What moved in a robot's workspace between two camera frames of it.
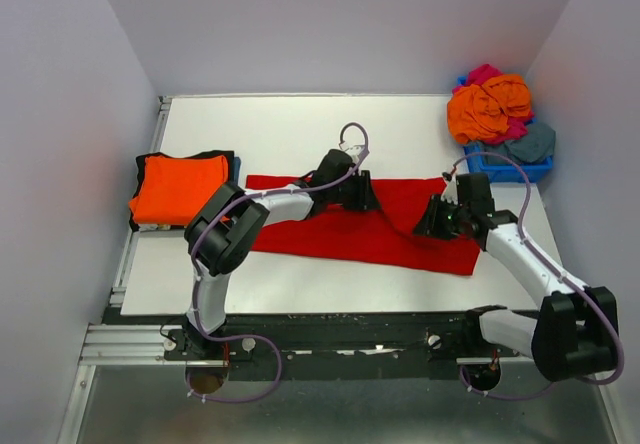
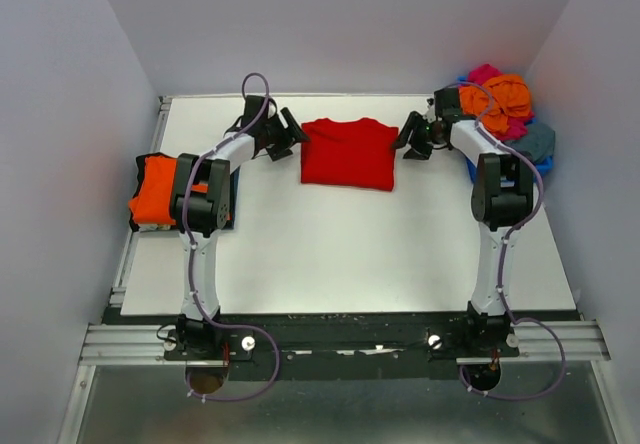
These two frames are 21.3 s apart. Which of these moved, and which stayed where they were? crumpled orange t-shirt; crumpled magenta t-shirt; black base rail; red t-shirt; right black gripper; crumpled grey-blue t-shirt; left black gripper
Moved: right black gripper; red t-shirt; left black gripper
Stayed: black base rail; crumpled grey-blue t-shirt; crumpled orange t-shirt; crumpled magenta t-shirt
